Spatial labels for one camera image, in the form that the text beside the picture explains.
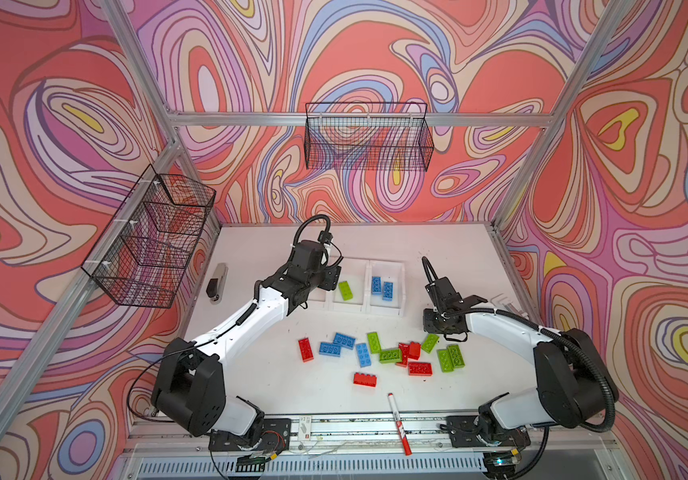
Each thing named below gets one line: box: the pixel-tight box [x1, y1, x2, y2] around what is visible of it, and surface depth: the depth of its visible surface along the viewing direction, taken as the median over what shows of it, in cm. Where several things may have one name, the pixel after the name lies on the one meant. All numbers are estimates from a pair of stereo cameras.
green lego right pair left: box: [437, 349, 454, 373], surface depth 87 cm
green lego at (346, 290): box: [338, 281, 354, 301], surface depth 101 cm
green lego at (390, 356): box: [379, 349, 402, 364], surface depth 86 cm
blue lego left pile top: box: [333, 332, 356, 350], surface depth 90 cm
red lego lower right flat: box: [408, 362, 433, 377], surface depth 85 cm
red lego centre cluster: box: [395, 342, 409, 367], surface depth 86 cm
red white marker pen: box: [388, 392, 412, 456], surface depth 76 cm
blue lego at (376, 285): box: [371, 276, 382, 295], surface depth 101 cm
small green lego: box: [422, 333, 439, 354], surface depth 90 cm
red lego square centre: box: [408, 341, 421, 360], surface depth 86 cm
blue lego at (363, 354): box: [356, 343, 372, 368], surface depth 87 cm
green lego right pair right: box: [447, 344, 465, 369], surface depth 87 cm
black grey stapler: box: [206, 262, 229, 304], surface depth 100 cm
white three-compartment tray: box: [308, 257, 406, 317], surface depth 100 cm
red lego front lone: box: [353, 372, 377, 387], surface depth 82 cm
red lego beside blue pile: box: [298, 337, 315, 363], surface depth 88 cm
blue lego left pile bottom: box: [318, 342, 342, 357], surface depth 88 cm
